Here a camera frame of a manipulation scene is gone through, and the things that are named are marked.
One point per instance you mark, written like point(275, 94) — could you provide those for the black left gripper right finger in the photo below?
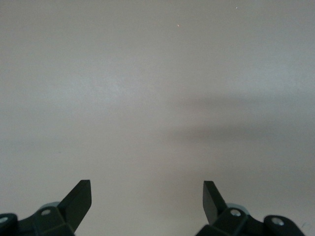
point(211, 206)

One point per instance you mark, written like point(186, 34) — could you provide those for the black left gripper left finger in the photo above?
point(78, 201)

